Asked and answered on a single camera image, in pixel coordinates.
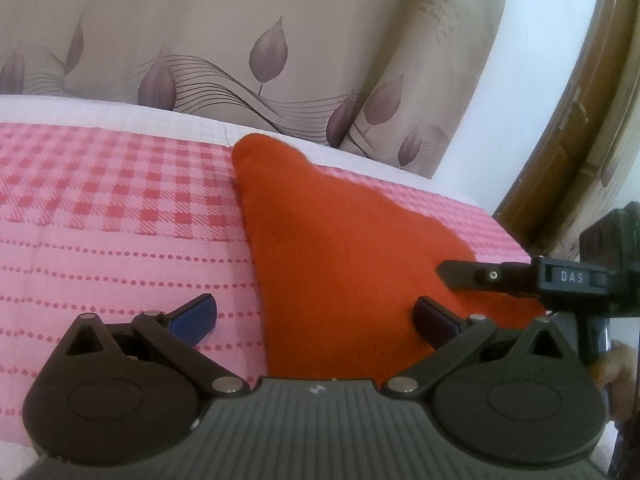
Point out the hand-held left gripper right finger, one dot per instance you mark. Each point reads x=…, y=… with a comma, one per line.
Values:
x=434, y=321

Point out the beige leaf print curtain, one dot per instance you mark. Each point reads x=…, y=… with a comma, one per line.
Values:
x=200, y=20

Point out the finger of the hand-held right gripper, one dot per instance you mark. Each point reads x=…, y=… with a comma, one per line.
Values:
x=475, y=276

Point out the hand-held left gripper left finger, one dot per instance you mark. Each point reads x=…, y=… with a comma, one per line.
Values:
x=195, y=321

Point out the orange small garment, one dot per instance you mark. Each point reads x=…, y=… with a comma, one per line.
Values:
x=340, y=250

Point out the brown wooden door frame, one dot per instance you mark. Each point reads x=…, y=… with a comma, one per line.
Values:
x=565, y=170

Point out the pink checked blanket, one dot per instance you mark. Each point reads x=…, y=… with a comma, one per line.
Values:
x=115, y=220

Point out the person's right hand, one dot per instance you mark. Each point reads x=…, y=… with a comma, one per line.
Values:
x=619, y=380

